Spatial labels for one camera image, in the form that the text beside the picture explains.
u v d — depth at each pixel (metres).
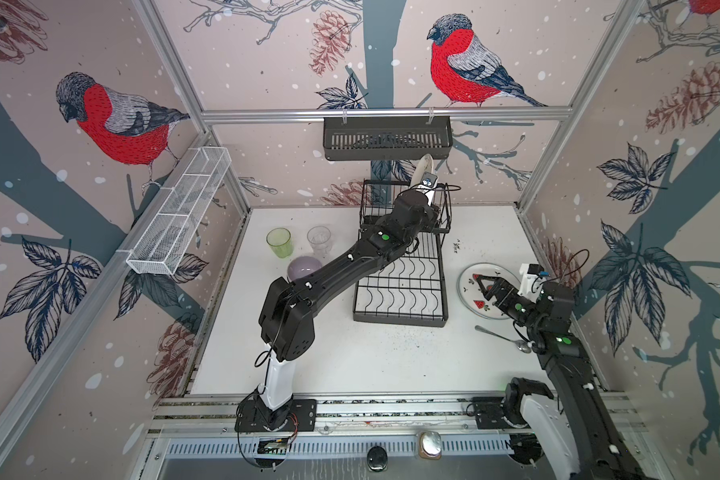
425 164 0.85
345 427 0.73
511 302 0.70
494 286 0.71
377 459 0.60
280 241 1.01
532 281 0.70
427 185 0.66
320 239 1.07
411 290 0.95
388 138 1.04
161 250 0.70
